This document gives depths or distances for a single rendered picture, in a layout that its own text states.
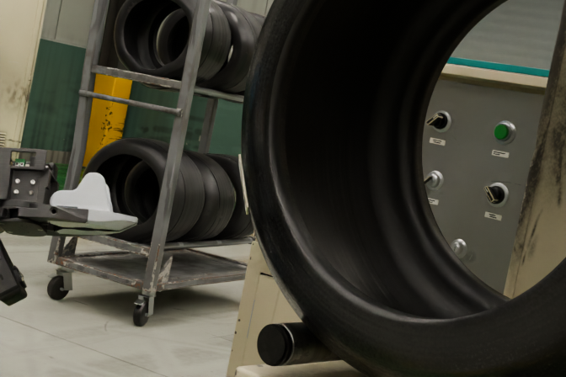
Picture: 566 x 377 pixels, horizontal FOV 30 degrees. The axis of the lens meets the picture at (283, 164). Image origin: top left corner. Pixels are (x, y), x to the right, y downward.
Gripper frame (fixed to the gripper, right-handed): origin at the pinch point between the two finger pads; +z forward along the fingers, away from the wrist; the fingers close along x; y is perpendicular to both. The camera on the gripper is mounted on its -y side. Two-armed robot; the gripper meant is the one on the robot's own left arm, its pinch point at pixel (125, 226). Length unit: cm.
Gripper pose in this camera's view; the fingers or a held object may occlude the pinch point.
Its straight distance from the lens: 115.9
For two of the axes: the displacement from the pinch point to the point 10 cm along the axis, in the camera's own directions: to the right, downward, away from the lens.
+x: -0.3, 2.9, 9.6
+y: 0.5, -9.6, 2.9
